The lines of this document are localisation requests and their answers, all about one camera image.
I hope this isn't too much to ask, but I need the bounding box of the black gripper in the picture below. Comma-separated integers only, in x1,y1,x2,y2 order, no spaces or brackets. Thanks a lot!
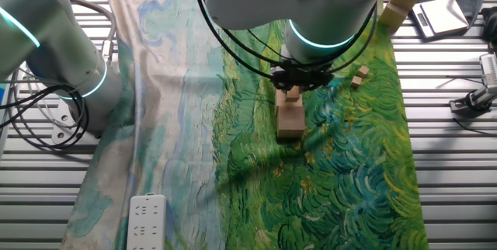
269,60,335,92

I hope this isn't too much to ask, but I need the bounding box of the small wooden cube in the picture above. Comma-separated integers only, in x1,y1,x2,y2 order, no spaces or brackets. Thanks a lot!
286,85,301,103

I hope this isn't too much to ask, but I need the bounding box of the green blue painted cloth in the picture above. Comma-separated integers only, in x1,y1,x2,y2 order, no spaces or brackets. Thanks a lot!
60,0,430,250

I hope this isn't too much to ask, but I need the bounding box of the silver digital scale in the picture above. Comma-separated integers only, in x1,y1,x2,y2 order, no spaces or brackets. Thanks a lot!
410,0,470,40

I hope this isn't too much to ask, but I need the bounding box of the dark round object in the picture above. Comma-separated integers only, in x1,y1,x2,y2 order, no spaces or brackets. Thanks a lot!
480,5,497,45

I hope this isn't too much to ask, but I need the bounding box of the white power strip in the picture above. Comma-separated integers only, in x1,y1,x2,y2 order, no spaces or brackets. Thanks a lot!
126,192,168,250

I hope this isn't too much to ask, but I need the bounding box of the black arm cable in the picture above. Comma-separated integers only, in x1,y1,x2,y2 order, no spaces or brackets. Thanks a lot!
189,0,380,82

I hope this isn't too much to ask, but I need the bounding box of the thin black cable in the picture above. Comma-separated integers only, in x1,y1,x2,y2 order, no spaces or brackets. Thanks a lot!
452,116,497,137

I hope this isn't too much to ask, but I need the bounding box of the grey black camera mount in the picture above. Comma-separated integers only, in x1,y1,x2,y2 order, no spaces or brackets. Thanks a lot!
449,85,497,114

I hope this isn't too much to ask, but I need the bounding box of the silver ribbed camera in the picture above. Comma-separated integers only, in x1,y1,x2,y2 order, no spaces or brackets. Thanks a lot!
479,52,497,88

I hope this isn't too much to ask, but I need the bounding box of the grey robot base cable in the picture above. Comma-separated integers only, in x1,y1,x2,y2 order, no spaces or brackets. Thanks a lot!
68,0,118,67

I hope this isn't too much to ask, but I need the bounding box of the black base cable bundle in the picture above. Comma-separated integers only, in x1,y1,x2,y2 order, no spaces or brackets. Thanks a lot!
0,69,91,151

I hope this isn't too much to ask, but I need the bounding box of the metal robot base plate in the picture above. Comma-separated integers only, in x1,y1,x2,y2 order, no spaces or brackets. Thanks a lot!
50,98,102,145

